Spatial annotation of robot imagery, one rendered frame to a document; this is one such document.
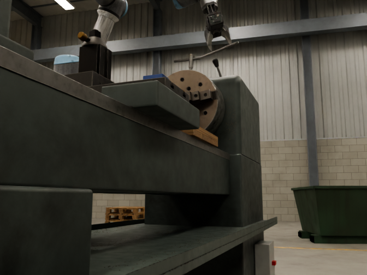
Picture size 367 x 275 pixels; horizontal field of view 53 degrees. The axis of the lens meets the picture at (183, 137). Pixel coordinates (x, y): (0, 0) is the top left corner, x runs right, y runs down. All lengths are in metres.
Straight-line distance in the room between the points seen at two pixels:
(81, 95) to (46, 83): 0.09
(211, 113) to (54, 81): 1.04
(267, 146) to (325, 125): 1.82
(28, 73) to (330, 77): 11.71
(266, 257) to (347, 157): 9.82
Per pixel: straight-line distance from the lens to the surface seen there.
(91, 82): 1.07
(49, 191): 0.55
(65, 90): 0.64
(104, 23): 1.96
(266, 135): 11.61
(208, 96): 1.56
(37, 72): 0.60
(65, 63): 1.79
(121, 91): 0.86
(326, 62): 12.30
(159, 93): 0.82
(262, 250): 1.94
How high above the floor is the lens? 0.66
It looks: 9 degrees up
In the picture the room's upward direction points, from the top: straight up
